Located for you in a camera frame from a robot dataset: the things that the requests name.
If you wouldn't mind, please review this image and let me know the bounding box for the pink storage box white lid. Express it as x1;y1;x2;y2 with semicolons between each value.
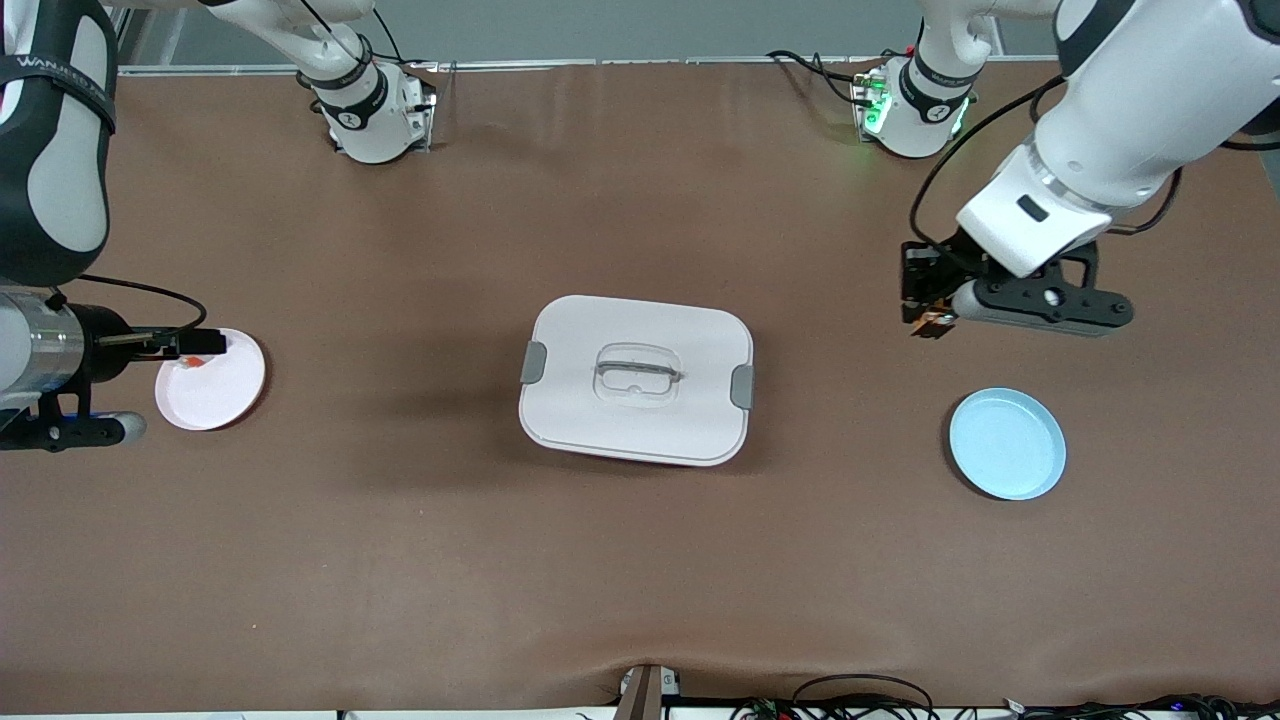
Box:
518;294;756;468

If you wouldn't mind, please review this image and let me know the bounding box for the pink round plate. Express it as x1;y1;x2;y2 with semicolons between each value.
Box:
155;328;268;432

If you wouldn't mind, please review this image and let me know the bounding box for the light blue round plate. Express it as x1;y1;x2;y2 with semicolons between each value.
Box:
948;387;1068;501

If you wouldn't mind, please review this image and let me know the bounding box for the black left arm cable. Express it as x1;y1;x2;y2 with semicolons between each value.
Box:
908;75;1186;249

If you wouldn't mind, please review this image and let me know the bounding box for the black cable at arm base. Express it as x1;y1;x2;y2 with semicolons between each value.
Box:
768;48;881;106

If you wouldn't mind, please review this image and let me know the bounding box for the silver table edge rail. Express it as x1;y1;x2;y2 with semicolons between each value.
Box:
100;57;1211;74

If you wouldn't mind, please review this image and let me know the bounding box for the tangled cable bundle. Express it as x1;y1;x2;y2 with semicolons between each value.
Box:
730;675;1280;720

